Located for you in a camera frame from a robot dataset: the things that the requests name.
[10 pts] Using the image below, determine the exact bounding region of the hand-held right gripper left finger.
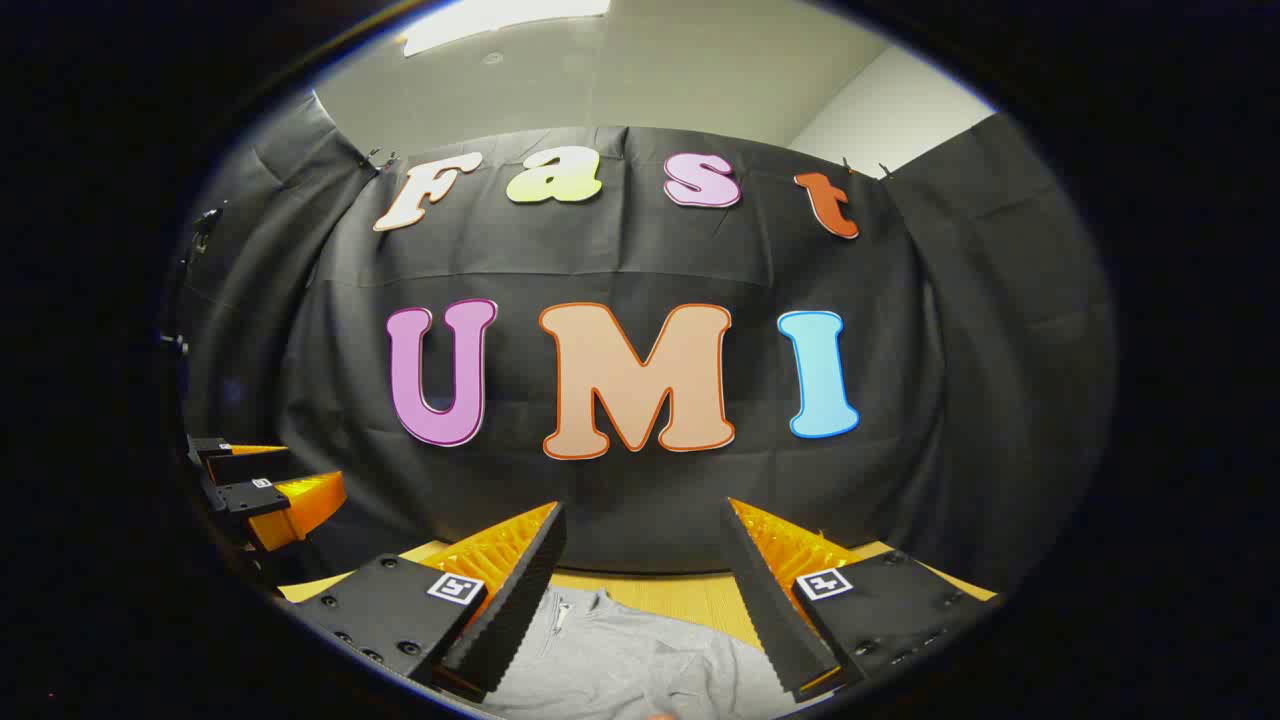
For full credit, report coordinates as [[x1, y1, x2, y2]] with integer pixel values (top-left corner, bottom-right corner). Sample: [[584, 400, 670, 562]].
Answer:
[[283, 500, 568, 703]]

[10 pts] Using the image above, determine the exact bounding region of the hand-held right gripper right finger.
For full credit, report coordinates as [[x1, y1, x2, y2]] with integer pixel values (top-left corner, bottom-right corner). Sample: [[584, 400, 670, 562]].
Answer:
[[720, 497, 1001, 701]]

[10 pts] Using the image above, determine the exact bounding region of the grey zip-neck sweatshirt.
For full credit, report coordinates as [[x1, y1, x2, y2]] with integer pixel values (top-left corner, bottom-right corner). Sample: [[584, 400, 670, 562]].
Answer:
[[488, 585, 801, 720]]

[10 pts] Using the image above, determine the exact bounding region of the black backdrop cloth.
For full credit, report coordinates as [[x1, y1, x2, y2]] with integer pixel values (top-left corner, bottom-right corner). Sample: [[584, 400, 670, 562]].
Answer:
[[160, 90, 1116, 601]]

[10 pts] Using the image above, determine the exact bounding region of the ceiling light panel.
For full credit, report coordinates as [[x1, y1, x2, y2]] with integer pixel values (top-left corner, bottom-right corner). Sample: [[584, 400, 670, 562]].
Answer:
[[402, 0, 613, 58]]

